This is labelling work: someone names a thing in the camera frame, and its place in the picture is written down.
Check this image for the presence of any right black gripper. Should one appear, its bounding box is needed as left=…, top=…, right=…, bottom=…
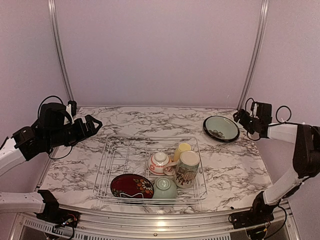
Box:
left=232, top=108, right=260, bottom=134

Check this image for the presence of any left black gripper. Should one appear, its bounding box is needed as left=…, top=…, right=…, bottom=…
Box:
left=46, top=114, right=103, bottom=150

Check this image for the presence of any black rimmed large plate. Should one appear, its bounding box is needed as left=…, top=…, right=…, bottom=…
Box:
left=202, top=115, right=241, bottom=143

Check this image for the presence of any light blue floral plate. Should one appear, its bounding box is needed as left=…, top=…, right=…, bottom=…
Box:
left=204, top=116, right=239, bottom=140

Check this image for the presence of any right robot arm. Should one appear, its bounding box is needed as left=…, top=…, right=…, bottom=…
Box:
left=233, top=101, right=320, bottom=224

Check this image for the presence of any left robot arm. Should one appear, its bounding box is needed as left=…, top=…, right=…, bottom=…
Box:
left=0, top=96, right=103, bottom=223

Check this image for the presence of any yellow ceramic cup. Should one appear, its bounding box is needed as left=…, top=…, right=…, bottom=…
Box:
left=173, top=142, right=192, bottom=162

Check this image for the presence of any red floral small plate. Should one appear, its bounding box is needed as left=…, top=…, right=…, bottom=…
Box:
left=109, top=173, right=154, bottom=199

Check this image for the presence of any white red patterned teacup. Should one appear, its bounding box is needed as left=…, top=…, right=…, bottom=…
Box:
left=147, top=151, right=172, bottom=176

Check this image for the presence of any tall shell patterned mug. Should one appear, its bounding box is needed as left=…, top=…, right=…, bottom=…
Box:
left=173, top=150, right=200, bottom=189

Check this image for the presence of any white ceramic soup spoon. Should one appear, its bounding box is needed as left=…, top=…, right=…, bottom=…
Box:
left=163, top=161, right=178, bottom=176

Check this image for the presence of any pale green ceramic bowl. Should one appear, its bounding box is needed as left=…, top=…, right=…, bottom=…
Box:
left=152, top=176, right=178, bottom=199

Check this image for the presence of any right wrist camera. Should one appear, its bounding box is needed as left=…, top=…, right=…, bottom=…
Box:
left=250, top=101, right=272, bottom=121

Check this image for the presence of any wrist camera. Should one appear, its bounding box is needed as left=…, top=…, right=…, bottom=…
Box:
left=66, top=100, right=77, bottom=124
left=250, top=101, right=272, bottom=121

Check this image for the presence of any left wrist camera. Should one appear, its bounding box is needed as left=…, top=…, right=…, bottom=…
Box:
left=66, top=100, right=77, bottom=124

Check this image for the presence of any right aluminium frame post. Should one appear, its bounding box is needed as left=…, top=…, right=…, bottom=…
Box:
left=236, top=0, right=270, bottom=110

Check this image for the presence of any aluminium frame post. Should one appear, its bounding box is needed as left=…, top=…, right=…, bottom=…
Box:
left=48, top=0, right=75, bottom=101
left=236, top=0, right=270, bottom=110

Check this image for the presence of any white wire dish rack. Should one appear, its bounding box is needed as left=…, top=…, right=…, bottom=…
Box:
left=93, top=134, right=208, bottom=207

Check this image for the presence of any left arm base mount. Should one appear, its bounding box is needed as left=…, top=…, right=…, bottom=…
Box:
left=36, top=190, right=80, bottom=228

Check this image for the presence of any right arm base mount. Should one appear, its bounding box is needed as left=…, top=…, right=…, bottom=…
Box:
left=228, top=191, right=280, bottom=229

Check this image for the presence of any aluminium front table rail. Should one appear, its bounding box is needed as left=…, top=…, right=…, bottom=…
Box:
left=9, top=203, right=301, bottom=240

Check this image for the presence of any left aluminium frame post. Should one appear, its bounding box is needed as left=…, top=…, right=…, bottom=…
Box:
left=48, top=0, right=75, bottom=101

